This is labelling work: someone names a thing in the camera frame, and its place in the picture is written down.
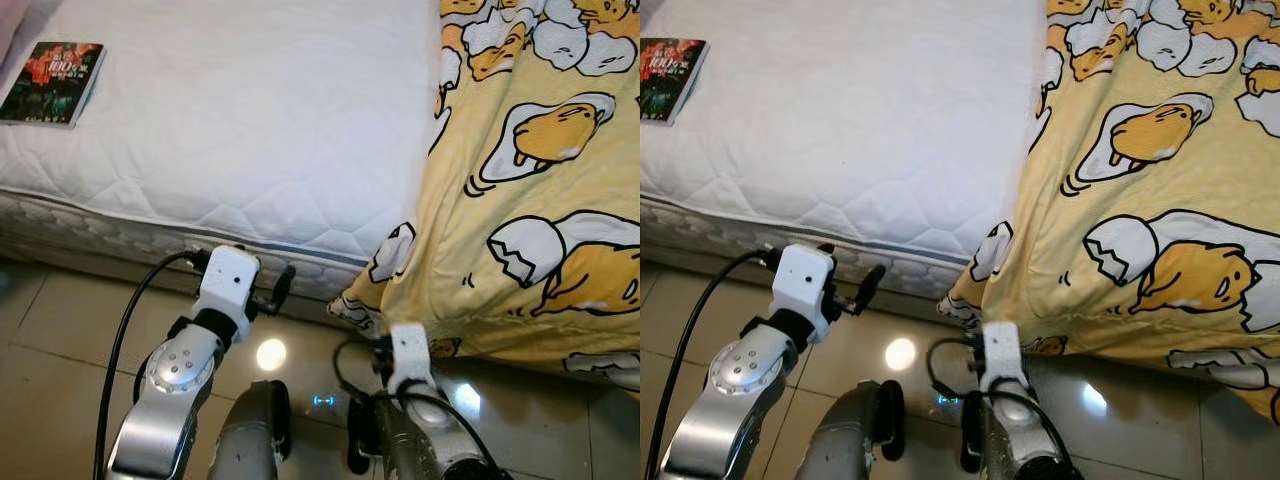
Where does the white quilted mattress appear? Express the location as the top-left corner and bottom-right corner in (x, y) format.
(0, 0), (448, 303)
(640, 0), (1048, 301)

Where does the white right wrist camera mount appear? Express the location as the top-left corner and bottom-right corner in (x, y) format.
(979, 319), (1032, 394)
(387, 321), (434, 397)

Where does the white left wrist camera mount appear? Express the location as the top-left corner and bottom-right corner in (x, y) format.
(771, 242), (840, 346)
(192, 244), (262, 343)

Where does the dark robot leg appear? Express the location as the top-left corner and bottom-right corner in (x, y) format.
(798, 377), (907, 480)
(205, 379), (294, 480)
(957, 391), (987, 477)
(345, 394), (387, 477)

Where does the dark right robot leg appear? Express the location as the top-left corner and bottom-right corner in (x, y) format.
(957, 391), (987, 477)
(345, 394), (387, 477)

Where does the dark red-green cover book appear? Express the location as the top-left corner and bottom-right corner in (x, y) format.
(0, 40), (107, 130)
(640, 37), (710, 127)

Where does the dark left robot leg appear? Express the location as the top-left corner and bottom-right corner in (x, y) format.
(205, 379), (294, 480)
(798, 377), (907, 480)

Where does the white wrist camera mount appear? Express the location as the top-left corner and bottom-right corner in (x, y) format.
(192, 244), (262, 343)
(387, 321), (434, 397)
(979, 319), (1032, 394)
(771, 242), (840, 346)

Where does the yellow cartoon egg blanket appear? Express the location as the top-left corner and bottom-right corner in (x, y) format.
(328, 0), (641, 393)
(938, 0), (1280, 428)

